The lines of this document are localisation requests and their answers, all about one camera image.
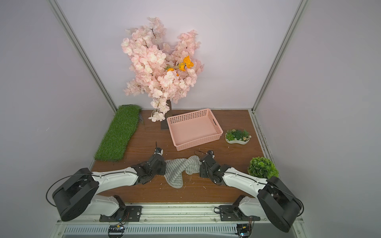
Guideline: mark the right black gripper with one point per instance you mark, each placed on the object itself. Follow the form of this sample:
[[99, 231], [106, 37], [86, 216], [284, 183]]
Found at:
[[204, 168]]

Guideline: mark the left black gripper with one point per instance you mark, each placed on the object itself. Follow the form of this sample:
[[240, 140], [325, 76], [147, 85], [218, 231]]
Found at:
[[160, 165]]

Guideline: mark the grey striped dishcloth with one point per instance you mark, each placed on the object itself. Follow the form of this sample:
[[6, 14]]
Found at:
[[176, 167]]

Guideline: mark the pink plastic basket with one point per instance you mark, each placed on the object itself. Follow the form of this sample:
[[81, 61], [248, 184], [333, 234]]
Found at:
[[193, 129]]

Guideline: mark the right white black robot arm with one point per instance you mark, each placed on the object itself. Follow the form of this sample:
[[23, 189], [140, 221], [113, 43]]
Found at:
[[267, 198]]

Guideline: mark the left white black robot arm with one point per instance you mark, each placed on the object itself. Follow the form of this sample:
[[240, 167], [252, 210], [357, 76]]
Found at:
[[80, 194]]

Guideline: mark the green artificial grass mat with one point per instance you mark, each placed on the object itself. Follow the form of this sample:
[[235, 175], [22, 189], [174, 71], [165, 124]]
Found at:
[[122, 127]]

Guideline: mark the succulents in white dish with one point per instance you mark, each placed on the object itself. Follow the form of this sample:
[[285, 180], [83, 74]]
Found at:
[[235, 136]]

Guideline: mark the round green leafy plant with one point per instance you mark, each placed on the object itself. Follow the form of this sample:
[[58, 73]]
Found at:
[[262, 167]]

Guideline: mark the pink cherry blossom tree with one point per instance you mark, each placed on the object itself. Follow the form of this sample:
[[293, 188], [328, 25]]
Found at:
[[150, 55]]

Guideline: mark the orange artificial flowers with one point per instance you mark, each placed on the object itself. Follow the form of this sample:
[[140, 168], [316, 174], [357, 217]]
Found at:
[[182, 66]]

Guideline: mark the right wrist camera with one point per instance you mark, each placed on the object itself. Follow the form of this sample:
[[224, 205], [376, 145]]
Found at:
[[211, 153]]

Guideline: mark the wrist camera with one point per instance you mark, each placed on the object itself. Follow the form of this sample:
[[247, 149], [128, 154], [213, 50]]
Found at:
[[158, 150], [211, 153]]

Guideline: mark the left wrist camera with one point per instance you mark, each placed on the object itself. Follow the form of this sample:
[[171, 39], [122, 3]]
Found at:
[[158, 150]]

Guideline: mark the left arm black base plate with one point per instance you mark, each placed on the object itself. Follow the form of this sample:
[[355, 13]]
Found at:
[[124, 213]]

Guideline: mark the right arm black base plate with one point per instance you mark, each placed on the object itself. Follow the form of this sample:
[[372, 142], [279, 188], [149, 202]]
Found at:
[[233, 212]]

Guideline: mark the aluminium mounting rail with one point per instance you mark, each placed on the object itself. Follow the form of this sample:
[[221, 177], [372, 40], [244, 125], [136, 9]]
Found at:
[[170, 212]]

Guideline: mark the left corner aluminium post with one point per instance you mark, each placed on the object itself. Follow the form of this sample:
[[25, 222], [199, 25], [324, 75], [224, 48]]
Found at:
[[64, 23]]

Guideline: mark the corner aluminium post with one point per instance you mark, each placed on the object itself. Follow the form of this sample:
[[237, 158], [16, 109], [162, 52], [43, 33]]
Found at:
[[281, 51], [64, 23]]

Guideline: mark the right corner aluminium post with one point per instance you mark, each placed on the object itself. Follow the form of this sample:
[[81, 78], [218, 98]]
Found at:
[[281, 51]]

